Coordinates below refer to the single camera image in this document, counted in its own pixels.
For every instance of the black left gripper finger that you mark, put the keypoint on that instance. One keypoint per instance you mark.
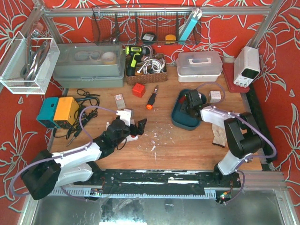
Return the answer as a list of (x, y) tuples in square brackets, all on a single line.
[(142, 123), (140, 130)]

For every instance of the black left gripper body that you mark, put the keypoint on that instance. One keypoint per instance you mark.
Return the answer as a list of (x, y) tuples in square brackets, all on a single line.
[(135, 129)]

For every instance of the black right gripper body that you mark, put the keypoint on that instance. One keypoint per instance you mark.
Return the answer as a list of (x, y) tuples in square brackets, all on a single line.
[(188, 106)]

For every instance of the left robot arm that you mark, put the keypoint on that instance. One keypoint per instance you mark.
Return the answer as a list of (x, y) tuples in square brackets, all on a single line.
[(48, 171)]

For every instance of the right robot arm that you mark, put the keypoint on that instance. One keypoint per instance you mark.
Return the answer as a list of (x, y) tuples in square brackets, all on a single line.
[(241, 132)]

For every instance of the teal plastic tray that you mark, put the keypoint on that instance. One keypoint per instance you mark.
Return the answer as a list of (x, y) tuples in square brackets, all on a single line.
[(180, 118)]

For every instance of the orange black screwdriver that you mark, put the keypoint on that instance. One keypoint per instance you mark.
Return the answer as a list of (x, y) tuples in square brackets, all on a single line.
[(151, 100)]

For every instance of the white cube power adapter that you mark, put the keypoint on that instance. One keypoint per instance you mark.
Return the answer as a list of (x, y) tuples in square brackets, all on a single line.
[(214, 96)]

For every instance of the red cube block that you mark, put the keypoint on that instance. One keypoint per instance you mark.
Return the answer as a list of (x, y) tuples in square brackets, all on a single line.
[(139, 90)]

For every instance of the white translucent storage box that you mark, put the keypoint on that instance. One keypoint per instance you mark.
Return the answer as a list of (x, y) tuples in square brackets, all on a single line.
[(199, 66)]

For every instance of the wicker basket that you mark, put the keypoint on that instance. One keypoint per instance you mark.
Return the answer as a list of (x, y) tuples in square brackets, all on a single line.
[(147, 78)]

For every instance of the white work glove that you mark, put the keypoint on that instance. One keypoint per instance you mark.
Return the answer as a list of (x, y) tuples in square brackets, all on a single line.
[(219, 136)]

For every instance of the yellow tape measure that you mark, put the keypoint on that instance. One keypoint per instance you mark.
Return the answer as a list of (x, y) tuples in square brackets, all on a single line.
[(170, 39)]

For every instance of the white bench power supply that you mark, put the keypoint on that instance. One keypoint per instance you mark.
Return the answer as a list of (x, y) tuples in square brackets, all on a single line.
[(246, 67)]

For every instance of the yellow teal device box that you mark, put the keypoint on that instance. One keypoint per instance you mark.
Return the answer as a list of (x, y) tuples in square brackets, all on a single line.
[(58, 112)]

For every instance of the black tape measure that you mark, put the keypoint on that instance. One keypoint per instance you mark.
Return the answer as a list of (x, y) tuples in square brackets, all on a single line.
[(148, 38)]

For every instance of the grey plastic storage box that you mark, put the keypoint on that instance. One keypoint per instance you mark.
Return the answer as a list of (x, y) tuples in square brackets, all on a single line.
[(87, 65)]

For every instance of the teal white book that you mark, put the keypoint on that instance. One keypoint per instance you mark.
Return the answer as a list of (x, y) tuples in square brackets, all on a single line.
[(186, 29)]

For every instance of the clear acrylic bin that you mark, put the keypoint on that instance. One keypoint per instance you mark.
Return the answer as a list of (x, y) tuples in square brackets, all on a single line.
[(27, 66)]

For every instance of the white peg base plate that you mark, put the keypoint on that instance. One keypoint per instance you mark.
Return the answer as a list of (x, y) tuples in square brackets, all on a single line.
[(129, 138)]

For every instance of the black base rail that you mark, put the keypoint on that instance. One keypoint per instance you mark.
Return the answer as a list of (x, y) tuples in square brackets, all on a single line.
[(159, 182)]

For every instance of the green black cordless drill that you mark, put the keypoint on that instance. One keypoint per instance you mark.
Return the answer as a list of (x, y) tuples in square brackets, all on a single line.
[(136, 53)]

